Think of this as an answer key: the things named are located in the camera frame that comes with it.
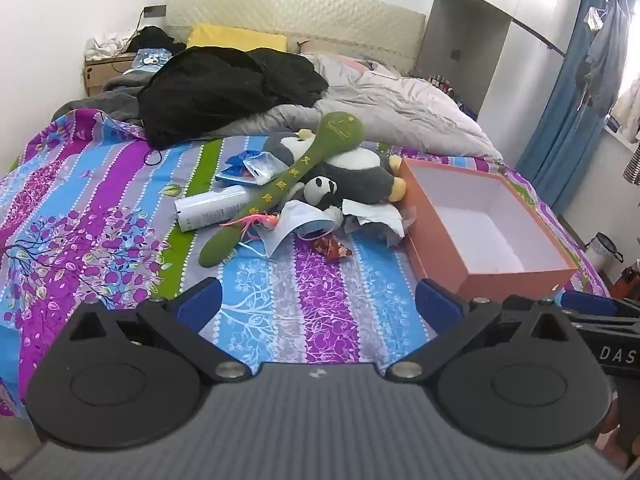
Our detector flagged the yellow pillow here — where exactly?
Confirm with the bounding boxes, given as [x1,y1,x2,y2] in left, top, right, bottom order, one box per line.
[186,23,288,53]

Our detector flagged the green long plush toy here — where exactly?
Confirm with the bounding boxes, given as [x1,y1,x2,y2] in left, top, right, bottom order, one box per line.
[199,111,365,268]

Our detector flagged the striped garment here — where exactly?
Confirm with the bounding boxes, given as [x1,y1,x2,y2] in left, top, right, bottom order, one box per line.
[622,142,640,183]

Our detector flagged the blue plastic packet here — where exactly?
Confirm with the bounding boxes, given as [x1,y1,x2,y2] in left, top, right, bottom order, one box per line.
[216,151,251,185]

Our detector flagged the hanging grey-blue garment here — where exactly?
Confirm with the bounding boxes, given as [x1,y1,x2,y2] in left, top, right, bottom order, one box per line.
[575,2,633,111]

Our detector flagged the red brown suitcase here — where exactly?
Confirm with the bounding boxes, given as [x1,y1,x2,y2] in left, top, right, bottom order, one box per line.
[612,260,640,301]

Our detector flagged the white blue face mask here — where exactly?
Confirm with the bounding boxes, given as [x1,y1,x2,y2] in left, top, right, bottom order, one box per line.
[262,200,346,260]

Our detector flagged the blue curtain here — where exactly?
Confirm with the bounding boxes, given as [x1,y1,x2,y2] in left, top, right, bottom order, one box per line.
[515,0,631,198]

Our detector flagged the small panda plush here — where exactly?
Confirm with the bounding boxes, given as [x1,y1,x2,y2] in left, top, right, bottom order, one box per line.
[302,175,346,223]

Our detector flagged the black jacket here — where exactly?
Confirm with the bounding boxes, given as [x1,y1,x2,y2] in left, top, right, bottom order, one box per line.
[137,46,330,150]

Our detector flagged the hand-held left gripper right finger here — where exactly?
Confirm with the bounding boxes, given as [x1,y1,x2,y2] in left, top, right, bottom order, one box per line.
[386,278,573,382]

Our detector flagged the dark metal rail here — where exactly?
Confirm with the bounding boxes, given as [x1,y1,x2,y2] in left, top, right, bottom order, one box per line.
[475,0,567,54]

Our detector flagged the floral striped bedsheet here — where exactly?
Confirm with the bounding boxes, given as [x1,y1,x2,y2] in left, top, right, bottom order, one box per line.
[0,107,613,418]

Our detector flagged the light grey duvet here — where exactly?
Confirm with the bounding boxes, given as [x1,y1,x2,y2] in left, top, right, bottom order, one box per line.
[210,52,503,161]

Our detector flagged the white cloth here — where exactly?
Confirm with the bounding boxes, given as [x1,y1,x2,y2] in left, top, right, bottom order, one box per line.
[84,32,132,61]

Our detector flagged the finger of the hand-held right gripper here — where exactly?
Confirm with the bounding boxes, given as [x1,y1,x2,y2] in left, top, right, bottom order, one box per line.
[556,290,640,333]

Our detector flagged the pink orange tassel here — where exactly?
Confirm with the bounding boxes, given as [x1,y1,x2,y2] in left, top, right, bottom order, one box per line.
[217,212,281,248]

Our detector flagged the row of small bottles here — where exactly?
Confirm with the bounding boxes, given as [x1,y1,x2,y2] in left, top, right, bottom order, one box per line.
[425,74,463,98]

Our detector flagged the dark grey blanket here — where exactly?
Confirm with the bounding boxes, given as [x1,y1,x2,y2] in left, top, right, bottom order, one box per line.
[52,72,151,121]

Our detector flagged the blue panda-print item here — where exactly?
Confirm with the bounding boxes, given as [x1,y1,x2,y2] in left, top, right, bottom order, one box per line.
[131,47,173,71]

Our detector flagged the white spray can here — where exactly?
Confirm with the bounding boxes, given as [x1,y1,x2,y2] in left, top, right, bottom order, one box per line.
[173,185,261,233]

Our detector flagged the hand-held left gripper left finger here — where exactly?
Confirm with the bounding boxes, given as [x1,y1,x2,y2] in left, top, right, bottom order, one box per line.
[68,276,251,382]

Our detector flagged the grey penguin plush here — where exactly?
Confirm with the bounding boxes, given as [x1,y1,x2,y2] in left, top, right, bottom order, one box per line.
[262,130,408,206]

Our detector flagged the black clothing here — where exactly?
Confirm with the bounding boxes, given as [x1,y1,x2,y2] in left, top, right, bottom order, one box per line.
[135,26,187,53]

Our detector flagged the orange cardboard box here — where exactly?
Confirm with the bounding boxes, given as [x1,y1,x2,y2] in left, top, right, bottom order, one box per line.
[397,156,578,301]

